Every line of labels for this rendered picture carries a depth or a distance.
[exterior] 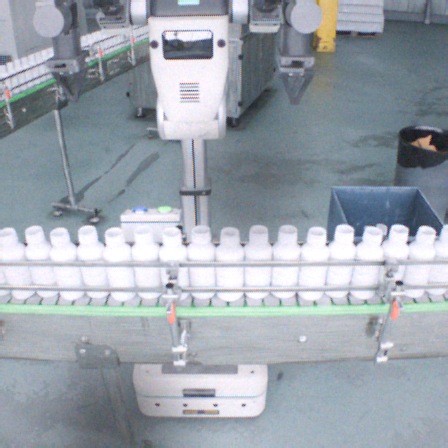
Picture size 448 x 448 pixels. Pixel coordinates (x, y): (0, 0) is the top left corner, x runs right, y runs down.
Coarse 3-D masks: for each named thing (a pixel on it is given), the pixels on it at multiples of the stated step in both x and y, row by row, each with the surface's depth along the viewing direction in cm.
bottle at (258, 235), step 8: (256, 232) 98; (264, 232) 97; (256, 240) 95; (264, 240) 95; (248, 248) 97; (256, 248) 96; (264, 248) 96; (248, 256) 96; (256, 256) 96; (264, 256) 96; (248, 272) 99; (256, 272) 98; (264, 272) 98; (248, 280) 100; (256, 280) 99; (264, 280) 99; (248, 296) 103; (256, 296) 101; (264, 296) 102
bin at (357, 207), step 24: (336, 192) 158; (360, 192) 158; (384, 192) 158; (408, 192) 158; (336, 216) 151; (360, 216) 163; (384, 216) 163; (408, 216) 163; (432, 216) 144; (360, 240) 131
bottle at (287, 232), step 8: (280, 232) 95; (288, 232) 98; (296, 232) 95; (280, 240) 96; (288, 240) 95; (296, 240) 96; (272, 248) 98; (280, 248) 96; (288, 248) 96; (296, 248) 96; (272, 256) 98; (280, 256) 96; (288, 256) 95; (296, 256) 96; (272, 272) 100; (280, 272) 98; (288, 272) 98; (296, 272) 99; (272, 280) 101; (280, 280) 99; (288, 280) 99; (296, 280) 101; (280, 296) 101; (288, 296) 101
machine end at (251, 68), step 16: (240, 32) 413; (256, 32) 447; (272, 32) 527; (240, 48) 421; (256, 48) 471; (272, 48) 539; (144, 64) 454; (240, 64) 429; (256, 64) 481; (272, 64) 553; (128, 80) 471; (144, 80) 463; (240, 80) 437; (256, 80) 492; (272, 80) 573; (128, 96) 479; (144, 96) 473; (240, 96) 446; (256, 96) 503; (240, 112) 455
